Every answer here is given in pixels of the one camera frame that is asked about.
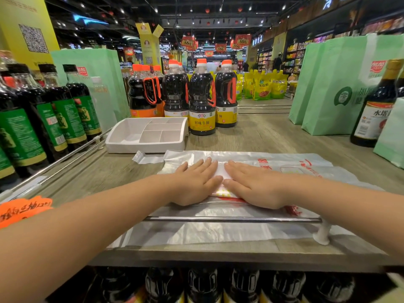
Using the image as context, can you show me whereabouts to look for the person's right hand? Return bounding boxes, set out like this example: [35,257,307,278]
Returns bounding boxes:
[222,160,291,210]

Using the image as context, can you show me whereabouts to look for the person's left hand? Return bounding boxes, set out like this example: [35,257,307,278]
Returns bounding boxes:
[169,157,223,207]

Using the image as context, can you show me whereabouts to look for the white plastic bag red print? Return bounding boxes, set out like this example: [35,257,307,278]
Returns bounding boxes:
[109,150,386,250]

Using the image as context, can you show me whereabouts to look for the person's left forearm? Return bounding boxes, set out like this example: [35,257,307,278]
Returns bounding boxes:
[0,173,173,303]

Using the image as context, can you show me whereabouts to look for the person's right forearm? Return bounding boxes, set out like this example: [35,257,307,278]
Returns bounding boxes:
[286,179,404,262]

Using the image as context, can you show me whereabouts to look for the soy sauce bottle yellow label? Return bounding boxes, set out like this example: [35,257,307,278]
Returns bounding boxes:
[163,59,190,119]
[188,58,217,136]
[215,59,238,128]

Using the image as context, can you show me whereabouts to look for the white divided plastic tray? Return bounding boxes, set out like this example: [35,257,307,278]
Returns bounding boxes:
[105,117,189,154]

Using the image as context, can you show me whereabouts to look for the soy sauce bottle orange label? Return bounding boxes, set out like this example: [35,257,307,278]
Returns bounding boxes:
[151,65,165,117]
[128,64,158,118]

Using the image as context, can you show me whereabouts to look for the row of yellow green pouches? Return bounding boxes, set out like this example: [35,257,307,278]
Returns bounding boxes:
[235,69,288,101]

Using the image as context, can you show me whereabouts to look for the row of dark bottles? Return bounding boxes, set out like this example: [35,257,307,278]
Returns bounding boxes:
[92,267,359,303]

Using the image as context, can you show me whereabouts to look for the dark bottle green label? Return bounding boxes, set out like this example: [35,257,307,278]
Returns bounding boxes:
[6,63,69,155]
[38,64,88,145]
[0,145,20,188]
[0,50,48,170]
[62,64,102,137]

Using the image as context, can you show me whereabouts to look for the green paper bag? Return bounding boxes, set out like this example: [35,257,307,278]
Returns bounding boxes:
[288,42,326,125]
[301,33,404,136]
[50,48,131,130]
[373,98,404,169]

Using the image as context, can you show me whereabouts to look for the yellow standing display board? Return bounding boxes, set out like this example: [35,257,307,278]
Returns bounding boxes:
[135,23,165,66]

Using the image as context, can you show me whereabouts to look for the dark bottle gold cap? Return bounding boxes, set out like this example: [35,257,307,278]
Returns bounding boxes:
[395,69,404,99]
[350,59,404,148]

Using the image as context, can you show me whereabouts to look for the store shelves with goods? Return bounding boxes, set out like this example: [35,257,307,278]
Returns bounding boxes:
[282,14,404,75]

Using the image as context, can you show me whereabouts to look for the orange price tag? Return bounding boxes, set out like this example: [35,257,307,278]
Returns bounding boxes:
[0,196,54,229]

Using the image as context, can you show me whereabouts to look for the yellow poster with code square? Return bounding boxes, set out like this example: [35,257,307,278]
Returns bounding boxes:
[0,0,61,72]

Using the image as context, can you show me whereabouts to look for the metal shelf rail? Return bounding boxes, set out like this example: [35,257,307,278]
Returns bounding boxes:
[143,216,323,224]

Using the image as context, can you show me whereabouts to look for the white rail bracket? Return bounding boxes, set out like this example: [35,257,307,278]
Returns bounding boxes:
[312,219,332,246]

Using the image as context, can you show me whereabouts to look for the long double metal rail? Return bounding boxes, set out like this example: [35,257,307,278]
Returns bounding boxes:
[0,127,113,201]

